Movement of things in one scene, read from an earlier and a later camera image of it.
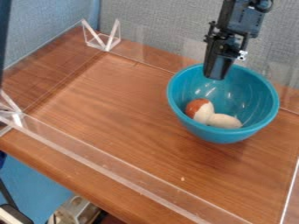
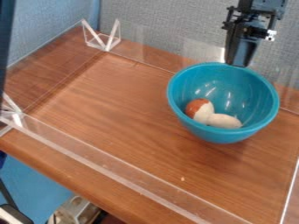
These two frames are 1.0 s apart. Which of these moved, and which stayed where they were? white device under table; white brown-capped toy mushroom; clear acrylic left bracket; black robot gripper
Moved: black robot gripper
Stayed: white device under table; clear acrylic left bracket; white brown-capped toy mushroom
